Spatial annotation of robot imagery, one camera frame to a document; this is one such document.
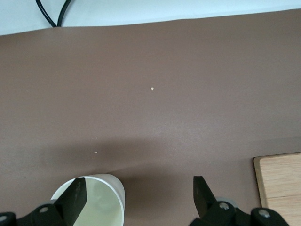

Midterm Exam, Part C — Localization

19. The white plastic cup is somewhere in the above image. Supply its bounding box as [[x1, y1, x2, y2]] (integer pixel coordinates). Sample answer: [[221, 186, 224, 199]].
[[50, 173, 126, 226]]

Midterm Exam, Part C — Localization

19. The brown table mat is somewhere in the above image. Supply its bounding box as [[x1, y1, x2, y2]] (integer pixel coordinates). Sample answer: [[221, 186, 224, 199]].
[[0, 8, 301, 226]]

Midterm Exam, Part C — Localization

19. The wooden cutting board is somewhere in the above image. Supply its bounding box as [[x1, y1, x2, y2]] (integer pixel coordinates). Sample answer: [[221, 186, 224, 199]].
[[253, 152, 301, 208]]

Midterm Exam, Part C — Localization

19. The black looped cable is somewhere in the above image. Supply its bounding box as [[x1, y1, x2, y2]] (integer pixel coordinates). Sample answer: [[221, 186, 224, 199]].
[[35, 0, 74, 28]]

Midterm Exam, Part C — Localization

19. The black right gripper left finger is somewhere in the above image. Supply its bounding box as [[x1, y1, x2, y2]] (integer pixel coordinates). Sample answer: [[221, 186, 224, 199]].
[[0, 177, 89, 226]]

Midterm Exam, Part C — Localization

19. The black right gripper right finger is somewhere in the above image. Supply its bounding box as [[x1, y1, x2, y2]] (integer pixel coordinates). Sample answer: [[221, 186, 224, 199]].
[[190, 175, 289, 226]]

